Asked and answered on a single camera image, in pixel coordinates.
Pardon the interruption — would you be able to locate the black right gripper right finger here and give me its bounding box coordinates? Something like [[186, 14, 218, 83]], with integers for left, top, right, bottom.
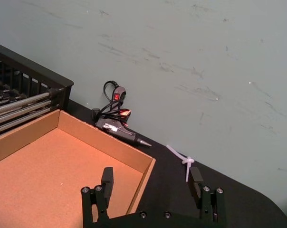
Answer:
[[187, 167, 226, 224]]

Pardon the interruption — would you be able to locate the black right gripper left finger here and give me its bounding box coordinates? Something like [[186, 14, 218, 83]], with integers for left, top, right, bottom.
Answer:
[[81, 167, 115, 223]]

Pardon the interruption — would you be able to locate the white three-armed plastic piece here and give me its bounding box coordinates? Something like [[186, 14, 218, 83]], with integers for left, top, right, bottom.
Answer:
[[166, 144, 195, 183]]

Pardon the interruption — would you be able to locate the shallow brown cardboard tray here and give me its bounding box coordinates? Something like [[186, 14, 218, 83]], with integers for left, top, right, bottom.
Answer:
[[0, 109, 156, 228]]

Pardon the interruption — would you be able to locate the black rack with steel bars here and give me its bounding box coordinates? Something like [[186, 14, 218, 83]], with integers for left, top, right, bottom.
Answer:
[[0, 42, 75, 140]]

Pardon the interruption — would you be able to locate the black corded tool red switch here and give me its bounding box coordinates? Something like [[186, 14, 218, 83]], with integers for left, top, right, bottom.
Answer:
[[92, 80, 153, 148]]

